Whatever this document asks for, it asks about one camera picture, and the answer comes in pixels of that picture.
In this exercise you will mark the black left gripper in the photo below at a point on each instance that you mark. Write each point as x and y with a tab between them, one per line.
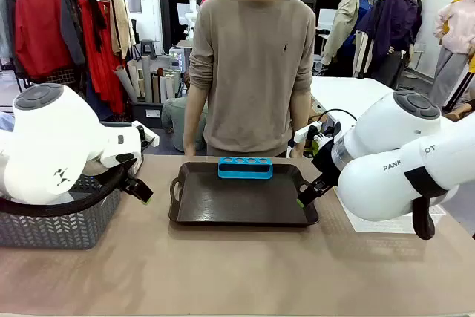
133	174

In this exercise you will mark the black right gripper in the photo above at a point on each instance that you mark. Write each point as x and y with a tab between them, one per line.
326	157

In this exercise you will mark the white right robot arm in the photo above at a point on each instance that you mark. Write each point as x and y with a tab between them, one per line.
393	172

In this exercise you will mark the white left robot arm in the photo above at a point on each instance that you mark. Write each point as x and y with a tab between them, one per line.
48	139

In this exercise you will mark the person's left forearm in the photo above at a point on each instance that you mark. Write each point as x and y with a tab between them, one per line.
301	116

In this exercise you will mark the person's right forearm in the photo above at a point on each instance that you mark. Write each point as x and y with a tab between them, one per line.
193	116

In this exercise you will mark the person's left hand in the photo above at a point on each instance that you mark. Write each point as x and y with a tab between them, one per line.
297	151

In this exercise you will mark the person's right hand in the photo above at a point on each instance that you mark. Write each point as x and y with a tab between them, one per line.
190	150

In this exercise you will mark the blue test tube rack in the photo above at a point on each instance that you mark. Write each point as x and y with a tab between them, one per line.
245	172

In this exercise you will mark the dark brown serving tray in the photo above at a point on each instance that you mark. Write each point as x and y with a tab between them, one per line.
241	202

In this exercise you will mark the black box of paper rolls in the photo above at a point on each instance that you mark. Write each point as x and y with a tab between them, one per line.
146	113

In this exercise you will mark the seated person in grey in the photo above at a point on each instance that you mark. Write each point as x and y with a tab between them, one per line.
174	116

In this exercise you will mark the large grey plastic basket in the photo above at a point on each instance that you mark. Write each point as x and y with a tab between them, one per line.
55	228

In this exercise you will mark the white folding table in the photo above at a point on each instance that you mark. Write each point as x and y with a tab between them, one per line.
349	94

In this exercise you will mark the red dress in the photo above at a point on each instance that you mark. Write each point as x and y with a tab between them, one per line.
107	72

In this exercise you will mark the person's beige sweater torso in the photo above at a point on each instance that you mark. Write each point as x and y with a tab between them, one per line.
252	72

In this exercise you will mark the beige hanging garment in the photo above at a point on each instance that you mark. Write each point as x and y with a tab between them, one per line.
120	27

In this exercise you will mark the mannequin with beige coat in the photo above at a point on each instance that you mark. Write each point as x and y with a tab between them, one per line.
347	23

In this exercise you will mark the grey hanging garment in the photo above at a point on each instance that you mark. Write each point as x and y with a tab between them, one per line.
72	31

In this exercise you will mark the red jacket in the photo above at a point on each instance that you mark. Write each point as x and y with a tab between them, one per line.
41	31

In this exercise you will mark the mannequin in pink top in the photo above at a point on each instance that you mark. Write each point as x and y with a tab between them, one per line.
454	35

